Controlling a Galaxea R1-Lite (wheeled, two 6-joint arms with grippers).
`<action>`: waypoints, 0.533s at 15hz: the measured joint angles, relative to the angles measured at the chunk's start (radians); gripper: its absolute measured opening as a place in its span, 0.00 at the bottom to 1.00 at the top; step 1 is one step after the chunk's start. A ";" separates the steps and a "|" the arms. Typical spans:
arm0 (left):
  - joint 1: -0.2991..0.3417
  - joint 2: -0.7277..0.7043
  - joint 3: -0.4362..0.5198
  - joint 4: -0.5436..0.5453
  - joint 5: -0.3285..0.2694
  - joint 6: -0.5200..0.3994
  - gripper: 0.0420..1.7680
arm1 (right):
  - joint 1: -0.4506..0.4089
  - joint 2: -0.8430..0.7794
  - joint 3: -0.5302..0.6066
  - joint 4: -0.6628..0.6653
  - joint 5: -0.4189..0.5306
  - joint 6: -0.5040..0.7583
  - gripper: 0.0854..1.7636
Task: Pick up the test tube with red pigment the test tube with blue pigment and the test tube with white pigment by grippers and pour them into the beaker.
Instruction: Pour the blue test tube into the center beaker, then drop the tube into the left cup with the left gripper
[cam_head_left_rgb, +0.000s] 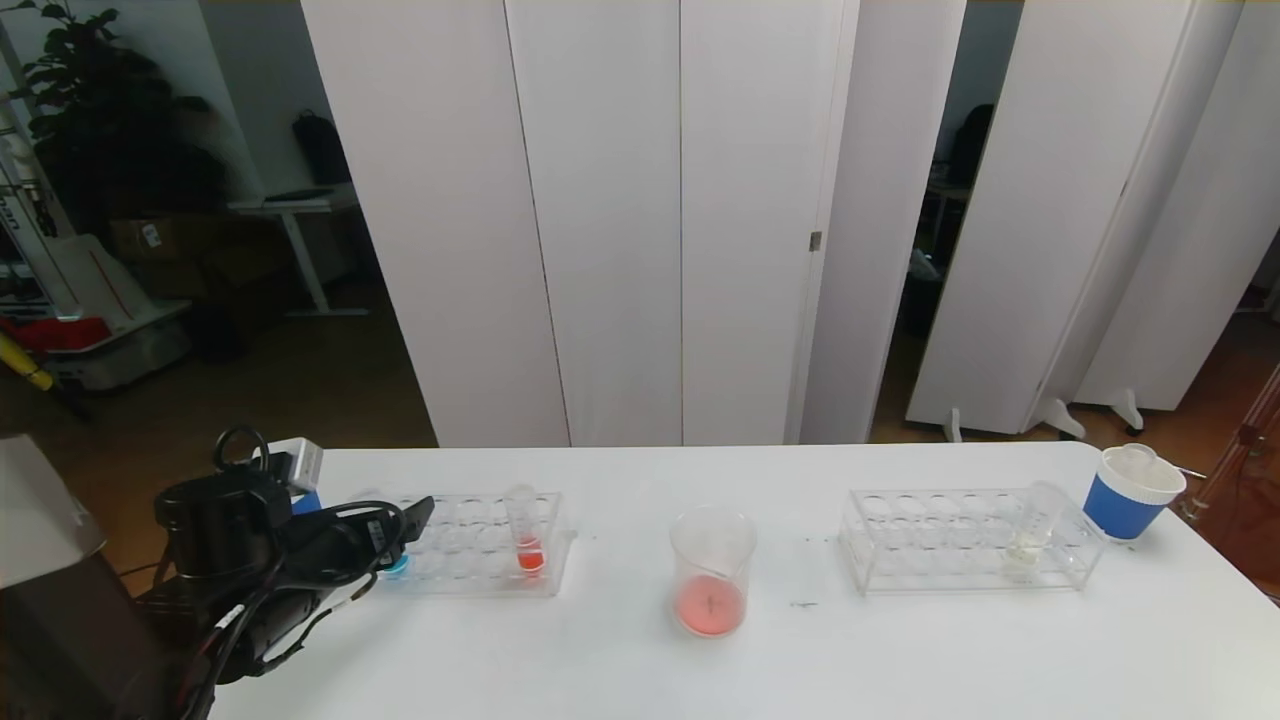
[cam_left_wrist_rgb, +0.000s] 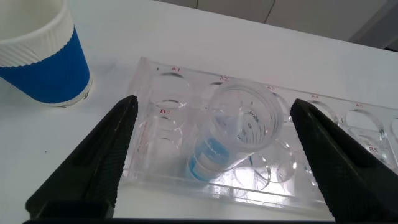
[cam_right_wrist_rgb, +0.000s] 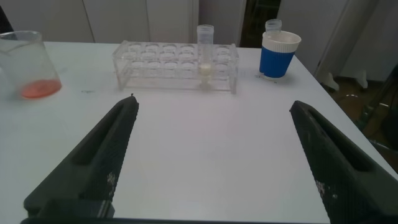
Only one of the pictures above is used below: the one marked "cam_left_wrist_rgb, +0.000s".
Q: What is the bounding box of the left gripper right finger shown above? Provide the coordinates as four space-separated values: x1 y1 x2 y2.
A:
289 98 398 224

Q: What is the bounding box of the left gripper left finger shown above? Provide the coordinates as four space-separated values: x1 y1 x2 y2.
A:
25 95 139 220

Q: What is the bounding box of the blue liquid test tube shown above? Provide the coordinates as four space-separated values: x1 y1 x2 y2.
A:
186 79 285 183

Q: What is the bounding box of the white blue paper cup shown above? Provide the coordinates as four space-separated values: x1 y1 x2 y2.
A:
0 0 93 108

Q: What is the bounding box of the clear acrylic test tube rack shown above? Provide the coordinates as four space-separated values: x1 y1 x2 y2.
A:
123 56 398 215

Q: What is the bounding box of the white partition panel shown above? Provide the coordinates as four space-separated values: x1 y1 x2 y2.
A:
155 0 398 52

